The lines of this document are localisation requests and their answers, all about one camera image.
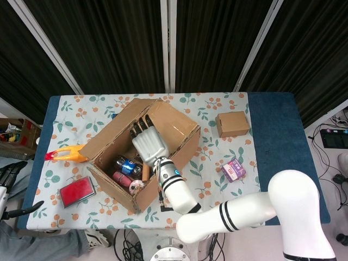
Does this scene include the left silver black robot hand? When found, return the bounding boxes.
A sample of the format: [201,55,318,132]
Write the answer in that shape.
[0,160,45,221]

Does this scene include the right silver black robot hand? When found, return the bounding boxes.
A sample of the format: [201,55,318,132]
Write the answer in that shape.
[129,114,171,166]

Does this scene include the large brown cardboard box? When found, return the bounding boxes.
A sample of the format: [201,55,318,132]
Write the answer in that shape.
[80,97,202,214]

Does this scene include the round silver robot base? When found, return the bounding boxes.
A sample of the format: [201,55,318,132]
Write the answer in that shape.
[150,244,191,261]

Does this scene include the cardboard box of clutter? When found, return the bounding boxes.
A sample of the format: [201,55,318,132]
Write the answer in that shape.
[0,117,43,161]

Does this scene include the small brown cardboard box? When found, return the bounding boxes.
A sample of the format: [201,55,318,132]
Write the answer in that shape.
[215,110,251,139]

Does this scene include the cola bottle blue label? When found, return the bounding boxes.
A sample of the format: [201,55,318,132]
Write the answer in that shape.
[114,155,144,176]

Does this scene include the pink can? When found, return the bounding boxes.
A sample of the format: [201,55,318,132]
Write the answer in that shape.
[112,171,136,188]

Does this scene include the pink white doughnut toy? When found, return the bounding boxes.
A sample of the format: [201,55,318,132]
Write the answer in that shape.
[129,179,144,194]

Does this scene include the white orange-fruit print tablecloth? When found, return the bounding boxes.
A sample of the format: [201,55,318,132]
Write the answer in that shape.
[16,92,266,231]

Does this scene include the orange plush object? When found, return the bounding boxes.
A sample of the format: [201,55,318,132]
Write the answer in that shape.
[45,144,90,164]

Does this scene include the red flat stamp pad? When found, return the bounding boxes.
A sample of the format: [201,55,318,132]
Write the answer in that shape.
[58,176,97,209]

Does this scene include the person leg in jeans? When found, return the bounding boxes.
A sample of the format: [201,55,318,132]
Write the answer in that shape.
[0,159,90,261]

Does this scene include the purple paper packet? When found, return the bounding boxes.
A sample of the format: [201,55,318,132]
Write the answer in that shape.
[220,158,247,183]

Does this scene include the black pleated curtain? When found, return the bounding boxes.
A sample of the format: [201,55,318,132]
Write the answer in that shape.
[241,0,348,128]
[0,0,77,116]
[175,0,275,93]
[24,0,166,95]

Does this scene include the black white sneaker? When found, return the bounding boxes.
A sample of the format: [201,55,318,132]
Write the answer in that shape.
[84,229,112,248]

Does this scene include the blue table cover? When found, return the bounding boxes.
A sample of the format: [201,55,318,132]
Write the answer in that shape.
[16,92,331,231]

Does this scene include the black floor device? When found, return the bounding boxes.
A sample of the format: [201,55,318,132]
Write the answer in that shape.
[319,128,348,150]

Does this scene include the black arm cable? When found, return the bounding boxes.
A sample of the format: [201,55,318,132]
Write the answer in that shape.
[156,160,175,213]

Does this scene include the white metal frame post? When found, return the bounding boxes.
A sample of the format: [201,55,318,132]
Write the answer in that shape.
[160,0,177,93]
[233,0,285,92]
[7,0,84,95]

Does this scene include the black floor cable bundle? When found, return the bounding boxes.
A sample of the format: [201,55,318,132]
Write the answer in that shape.
[113,229,147,261]
[210,232,226,261]

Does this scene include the black floor cables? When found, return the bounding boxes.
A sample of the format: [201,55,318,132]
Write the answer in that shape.
[307,114,348,213]

